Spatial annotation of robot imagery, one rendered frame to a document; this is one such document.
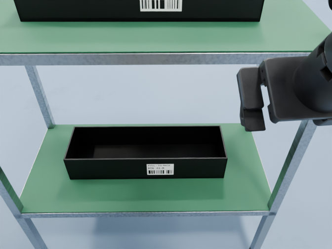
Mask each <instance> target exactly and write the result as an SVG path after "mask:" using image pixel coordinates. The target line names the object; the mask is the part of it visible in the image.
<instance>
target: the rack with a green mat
mask: <svg viewBox="0 0 332 249"><path fill-rule="evenodd" d="M330 33H331V30H330V29H329V28H328V27H327V26H326V25H325V24H324V23H323V22H322V20H321V19H320V18H319V17H318V16H317V15H316V14H315V13H314V12H313V11H312V10H311V9H310V8H309V7H308V6H307V5H306V3H305V2H304V1H303V0H264V5H263V9H262V14H261V19H260V22H21V21H20V18H19V15H18V12H17V9H16V6H15V3H14V0H0V66H25V69H26V71H27V74H28V77H29V80H30V82H31V85H32V88H33V91H34V93H35V96H36V99H37V101H38V104H39V107H40V110H41V113H42V116H43V118H44V121H45V124H46V126H47V131H46V133H45V136H44V138H43V141H42V143H41V146H40V148H39V151H38V153H37V156H36V158H35V160H34V163H33V165H32V168H31V170H30V173H29V175H28V178H27V180H26V182H25V185H24V187H23V190H22V192H21V195H20V197H19V198H18V196H17V194H16V192H15V191H14V189H13V187H12V186H11V184H10V182H9V180H8V179H7V177H6V175H5V173H4V172H3V170H2V168H1V166H0V195H1V197H2V198H3V200H4V201H5V203H6V205H7V206H8V208H9V209H10V211H11V212H12V214H13V216H14V217H15V219H16V220H17V222H18V223H19V225H20V226H21V228H22V230H23V231H24V233H25V234H26V236H27V237H28V239H29V240H30V242H31V244H32V245H33V247H34V248H35V249H48V248H47V246H46V244H45V243H44V241H43V239H42V237H41V236H40V234H39V232H38V230H37V229H36V227H35V225H34V223H33V222H32V220H31V218H71V217H168V216H262V219H261V221H260V223H259V226H258V228H257V231H256V233H255V236H254V238H253V241H252V243H251V245H250V248H249V249H261V246H262V244H263V242H264V240H265V238H266V236H267V233H268V231H269V229H270V227H271V225H272V223H273V221H274V218H275V216H276V214H277V212H278V210H279V208H280V205H281V203H282V201H283V199H284V197H285V195H286V193H287V190H288V188H289V186H290V184H291V182H292V180H293V177H294V175H295V173H296V171H297V169H298V167H299V164H300V162H301V160H302V158H303V156H304V154H305V152H306V149H307V147H308V145H309V143H310V141H311V139H312V136H313V134H314V132H315V130H316V128H317V125H315V124H314V123H313V121H312V120H302V121H301V123H300V125H299V128H298V130H297V133H296V135H295V138H294V140H293V142H292V145H291V147H290V150H289V153H288V155H287V157H286V160H285V162H284V165H283V167H282V170H281V172H280V175H279V177H278V179H277V182H276V184H275V187H274V189H273V192H271V189H270V186H269V183H268V179H267V176H266V173H265V170H264V167H263V164H262V161H261V158H260V155H259V152H258V149H257V145H256V142H255V139H254V136H253V133H252V131H251V132H248V131H245V127H244V126H242V125H241V123H214V124H55V121H54V118H53V115H52V112H51V109H50V106H49V103H48V100H47V97H46V95H45V92H44V89H43V86H42V83H41V80H40V77H39V74H38V71H37V68H36V66H54V65H225V64H256V66H257V67H258V66H259V65H260V64H261V62H262V61H263V60H264V59H267V58H271V57H294V56H308V55H309V54H310V53H311V52H312V51H313V50H314V49H315V48H316V47H317V46H318V45H319V44H320V43H321V42H322V41H323V40H324V39H325V38H326V37H327V36H328V35H329V34H330ZM163 125H220V126H221V129H222V134H223V139H224V143H225V148H226V153H227V157H228V160H227V165H226V170H225V174H224V178H181V179H72V180H71V179H70V178H69V175H68V172H67V169H66V167H65V164H64V161H63V159H64V156H65V153H66V150H67V147H68V144H69V140H70V137H71V134H72V131H73V128H74V126H163Z"/></svg>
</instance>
